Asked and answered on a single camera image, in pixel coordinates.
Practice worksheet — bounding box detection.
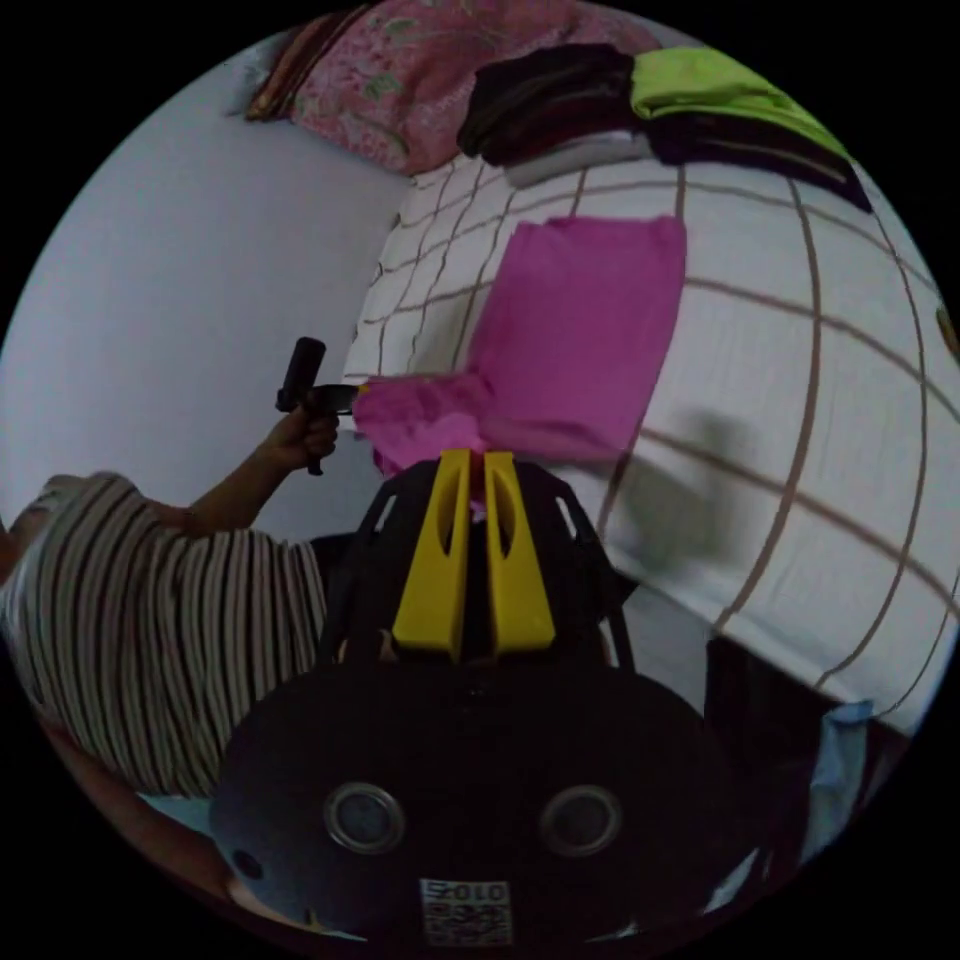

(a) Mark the person's right forearm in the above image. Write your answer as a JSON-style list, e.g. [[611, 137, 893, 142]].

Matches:
[[41, 716, 260, 920]]

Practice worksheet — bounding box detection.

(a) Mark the pink floral pillow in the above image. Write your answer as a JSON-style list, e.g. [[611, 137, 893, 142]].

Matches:
[[245, 0, 661, 178]]

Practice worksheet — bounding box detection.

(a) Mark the bed with checked white sheet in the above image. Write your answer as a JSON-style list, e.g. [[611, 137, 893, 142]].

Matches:
[[341, 131, 960, 738]]

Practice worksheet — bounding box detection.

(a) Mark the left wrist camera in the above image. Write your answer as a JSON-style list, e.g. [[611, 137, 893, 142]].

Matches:
[[274, 336, 329, 414]]

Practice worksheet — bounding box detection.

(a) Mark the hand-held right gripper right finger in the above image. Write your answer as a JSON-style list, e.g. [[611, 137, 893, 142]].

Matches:
[[484, 450, 558, 663]]

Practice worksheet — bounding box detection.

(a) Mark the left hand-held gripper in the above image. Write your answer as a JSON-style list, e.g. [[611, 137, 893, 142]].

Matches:
[[302, 383, 373, 478]]

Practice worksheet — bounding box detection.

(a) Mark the person's left forearm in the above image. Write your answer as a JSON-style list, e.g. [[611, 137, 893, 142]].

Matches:
[[179, 442, 285, 538]]

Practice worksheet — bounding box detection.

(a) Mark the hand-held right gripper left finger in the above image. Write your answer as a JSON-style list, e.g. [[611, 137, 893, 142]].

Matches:
[[392, 448, 474, 666]]

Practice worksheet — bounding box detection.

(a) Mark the person's left hand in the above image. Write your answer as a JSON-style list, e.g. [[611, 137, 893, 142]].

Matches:
[[263, 408, 340, 477]]

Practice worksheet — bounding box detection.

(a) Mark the pink t-shirt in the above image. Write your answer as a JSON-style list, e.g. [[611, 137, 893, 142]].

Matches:
[[350, 215, 688, 519]]

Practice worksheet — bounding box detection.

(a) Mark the person's body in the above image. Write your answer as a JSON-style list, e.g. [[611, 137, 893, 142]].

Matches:
[[0, 470, 329, 798]]

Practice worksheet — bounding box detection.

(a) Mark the pile of clothes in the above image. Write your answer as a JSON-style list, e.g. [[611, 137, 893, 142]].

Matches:
[[455, 43, 876, 216]]

